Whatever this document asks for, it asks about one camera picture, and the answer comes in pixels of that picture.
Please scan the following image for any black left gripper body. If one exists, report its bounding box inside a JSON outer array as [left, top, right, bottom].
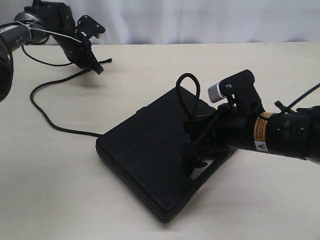
[[53, 15, 106, 69]]

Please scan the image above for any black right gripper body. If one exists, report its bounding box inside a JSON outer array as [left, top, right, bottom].
[[184, 69, 266, 161]]

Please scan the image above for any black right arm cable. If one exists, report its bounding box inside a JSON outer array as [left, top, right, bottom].
[[274, 82, 320, 115]]

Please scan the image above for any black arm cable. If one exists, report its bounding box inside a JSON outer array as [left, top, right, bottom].
[[21, 44, 88, 68], [274, 82, 320, 115]]

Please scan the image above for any black plastic carrying case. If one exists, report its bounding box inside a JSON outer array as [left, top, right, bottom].
[[95, 89, 234, 223]]

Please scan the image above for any black cord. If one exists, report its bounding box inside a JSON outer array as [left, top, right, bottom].
[[29, 57, 218, 171]]

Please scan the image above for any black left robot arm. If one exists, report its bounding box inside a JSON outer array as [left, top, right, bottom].
[[0, 0, 106, 101]]

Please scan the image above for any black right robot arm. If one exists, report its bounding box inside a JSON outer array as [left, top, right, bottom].
[[183, 69, 320, 175]]

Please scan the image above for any white backdrop curtain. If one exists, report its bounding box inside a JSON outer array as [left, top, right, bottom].
[[0, 0, 320, 46]]

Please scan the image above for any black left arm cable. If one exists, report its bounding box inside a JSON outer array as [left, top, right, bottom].
[[21, 44, 88, 68]]

